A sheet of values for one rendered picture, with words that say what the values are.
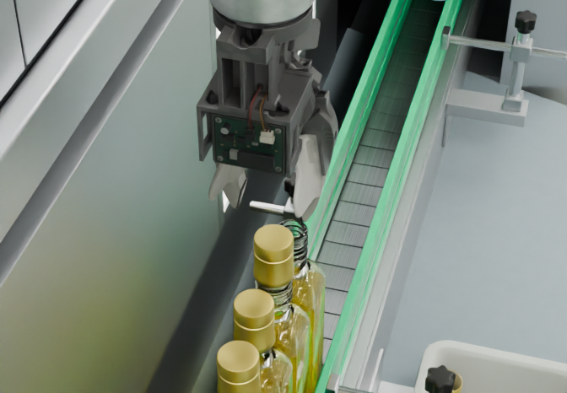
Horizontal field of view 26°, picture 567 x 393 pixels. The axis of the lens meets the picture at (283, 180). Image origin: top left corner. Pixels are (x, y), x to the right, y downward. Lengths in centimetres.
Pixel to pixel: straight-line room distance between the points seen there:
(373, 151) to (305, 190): 66
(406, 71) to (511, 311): 39
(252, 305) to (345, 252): 46
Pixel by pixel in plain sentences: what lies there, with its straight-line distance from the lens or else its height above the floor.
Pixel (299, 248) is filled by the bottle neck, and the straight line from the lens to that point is 111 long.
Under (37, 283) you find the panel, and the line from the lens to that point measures 89.
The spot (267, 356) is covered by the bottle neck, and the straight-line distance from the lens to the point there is 105.
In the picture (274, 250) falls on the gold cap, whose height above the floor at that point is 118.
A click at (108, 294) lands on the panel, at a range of 103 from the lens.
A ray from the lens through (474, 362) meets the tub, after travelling 144.
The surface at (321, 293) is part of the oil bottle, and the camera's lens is 117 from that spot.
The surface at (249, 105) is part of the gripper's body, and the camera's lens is 86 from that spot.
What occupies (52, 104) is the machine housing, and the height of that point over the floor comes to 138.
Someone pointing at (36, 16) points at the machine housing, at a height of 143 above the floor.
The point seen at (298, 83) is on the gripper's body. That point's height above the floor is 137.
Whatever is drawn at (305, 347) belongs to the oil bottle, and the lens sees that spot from 114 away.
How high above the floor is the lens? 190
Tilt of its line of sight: 41 degrees down
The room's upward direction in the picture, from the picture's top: straight up
